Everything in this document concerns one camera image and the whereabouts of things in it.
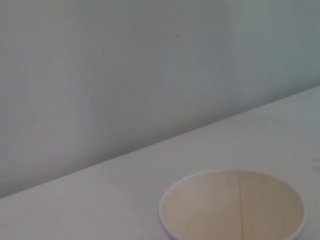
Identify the white paper cup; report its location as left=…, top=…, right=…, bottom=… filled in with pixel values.
left=158, top=169, right=307, bottom=240

